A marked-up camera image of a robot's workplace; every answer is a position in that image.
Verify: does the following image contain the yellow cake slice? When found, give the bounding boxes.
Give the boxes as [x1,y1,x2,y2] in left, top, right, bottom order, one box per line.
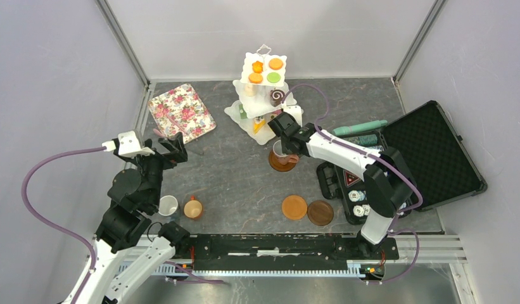
[253,116,265,134]

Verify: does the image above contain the teal cylindrical handle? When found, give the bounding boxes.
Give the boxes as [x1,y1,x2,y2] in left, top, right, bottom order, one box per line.
[333,120,388,137]

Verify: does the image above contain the pink-tipped metal tongs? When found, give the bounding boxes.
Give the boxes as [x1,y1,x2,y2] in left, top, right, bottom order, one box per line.
[153,114,205,157]

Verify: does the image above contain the green square cake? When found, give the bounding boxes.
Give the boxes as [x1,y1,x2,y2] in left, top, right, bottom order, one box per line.
[238,103,248,120]

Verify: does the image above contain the black triangular dealer card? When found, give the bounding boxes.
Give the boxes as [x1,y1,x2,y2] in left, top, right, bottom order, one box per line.
[343,170,362,189]

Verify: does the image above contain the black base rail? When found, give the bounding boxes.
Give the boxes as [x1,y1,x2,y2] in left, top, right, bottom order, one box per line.
[174,233,400,272]

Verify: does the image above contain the white three-tier dessert stand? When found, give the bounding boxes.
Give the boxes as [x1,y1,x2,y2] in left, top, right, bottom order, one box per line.
[224,44,298,146]

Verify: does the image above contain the large brown wooden saucer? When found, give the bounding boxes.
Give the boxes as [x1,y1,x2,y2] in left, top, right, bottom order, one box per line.
[269,151,296,172]

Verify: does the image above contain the orange mug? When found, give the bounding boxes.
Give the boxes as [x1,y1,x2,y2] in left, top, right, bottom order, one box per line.
[183,196,204,220]

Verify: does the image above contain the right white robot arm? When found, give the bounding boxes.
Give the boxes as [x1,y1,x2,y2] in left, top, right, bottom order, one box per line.
[161,123,416,258]

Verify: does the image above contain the black open carrying case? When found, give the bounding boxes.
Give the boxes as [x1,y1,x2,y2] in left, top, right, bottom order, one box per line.
[316,101,488,225]

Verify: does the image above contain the cream round pastry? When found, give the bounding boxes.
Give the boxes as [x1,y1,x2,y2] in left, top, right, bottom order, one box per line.
[243,84,257,97]

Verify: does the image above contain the chocolate swirl roll cake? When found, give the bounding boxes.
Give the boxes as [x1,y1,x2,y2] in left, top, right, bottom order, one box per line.
[269,89,286,107]

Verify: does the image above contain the green round macaron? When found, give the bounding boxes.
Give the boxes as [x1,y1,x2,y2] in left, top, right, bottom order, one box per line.
[266,72,281,84]

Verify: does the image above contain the floral rectangular tray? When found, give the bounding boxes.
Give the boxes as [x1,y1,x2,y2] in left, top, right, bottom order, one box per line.
[148,84,217,143]

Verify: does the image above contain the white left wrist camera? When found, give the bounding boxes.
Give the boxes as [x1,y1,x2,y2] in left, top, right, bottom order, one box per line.
[101,130,155,158]

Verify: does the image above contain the orange star pastry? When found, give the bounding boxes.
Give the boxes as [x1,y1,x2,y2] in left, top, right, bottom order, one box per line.
[251,61,263,73]

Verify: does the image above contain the loose white poker chips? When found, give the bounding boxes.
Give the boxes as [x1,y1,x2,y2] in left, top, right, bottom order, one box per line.
[348,190,371,218]

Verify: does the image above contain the orange round macaron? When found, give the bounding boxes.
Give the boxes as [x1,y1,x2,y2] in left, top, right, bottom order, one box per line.
[248,72,263,84]
[269,58,284,70]

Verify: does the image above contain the dark brown wooden coaster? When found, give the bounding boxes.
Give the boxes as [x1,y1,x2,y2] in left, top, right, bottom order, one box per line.
[307,200,334,226]

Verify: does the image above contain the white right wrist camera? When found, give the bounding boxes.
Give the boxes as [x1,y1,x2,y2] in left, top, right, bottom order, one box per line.
[281,105,303,127]

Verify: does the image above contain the green chip stack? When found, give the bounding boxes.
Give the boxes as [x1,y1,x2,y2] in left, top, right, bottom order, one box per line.
[350,134,379,146]

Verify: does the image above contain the light orange wooden coaster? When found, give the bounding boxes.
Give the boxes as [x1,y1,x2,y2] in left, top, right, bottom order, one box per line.
[281,195,308,220]

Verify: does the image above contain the white mug pink handle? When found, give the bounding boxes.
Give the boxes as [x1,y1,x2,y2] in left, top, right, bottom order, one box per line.
[272,140,300,165]

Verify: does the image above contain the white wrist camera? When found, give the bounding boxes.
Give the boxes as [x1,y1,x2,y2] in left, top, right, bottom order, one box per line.
[281,105,303,127]
[101,130,155,158]

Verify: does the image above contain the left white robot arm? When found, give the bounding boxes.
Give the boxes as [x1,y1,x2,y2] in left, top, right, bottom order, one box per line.
[64,130,194,303]

